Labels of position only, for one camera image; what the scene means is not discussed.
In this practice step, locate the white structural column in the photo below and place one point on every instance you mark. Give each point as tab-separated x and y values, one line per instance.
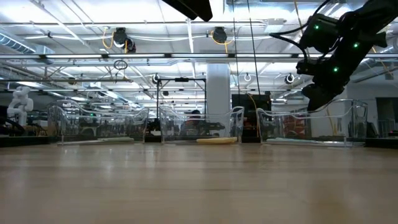
217	93

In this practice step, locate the black monitor screen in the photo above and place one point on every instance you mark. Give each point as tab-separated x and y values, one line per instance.
264	104

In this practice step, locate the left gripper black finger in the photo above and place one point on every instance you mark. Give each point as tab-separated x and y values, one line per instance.
194	7

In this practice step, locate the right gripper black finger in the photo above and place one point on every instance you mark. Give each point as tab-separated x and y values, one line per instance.
317	96

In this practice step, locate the black frame stand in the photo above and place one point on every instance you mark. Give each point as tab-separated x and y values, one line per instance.
182	80

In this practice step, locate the white humanoid robot figure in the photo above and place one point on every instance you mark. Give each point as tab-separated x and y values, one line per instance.
20	104

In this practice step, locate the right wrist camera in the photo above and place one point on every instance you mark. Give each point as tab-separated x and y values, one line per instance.
320	32

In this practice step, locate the clear plastic bin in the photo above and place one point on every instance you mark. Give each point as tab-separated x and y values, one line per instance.
77	124
199	127
311	124

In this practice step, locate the silver ventilation duct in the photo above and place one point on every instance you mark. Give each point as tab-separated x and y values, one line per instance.
15	45
376	63

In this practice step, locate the person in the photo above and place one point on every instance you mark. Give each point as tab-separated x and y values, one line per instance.
196	113

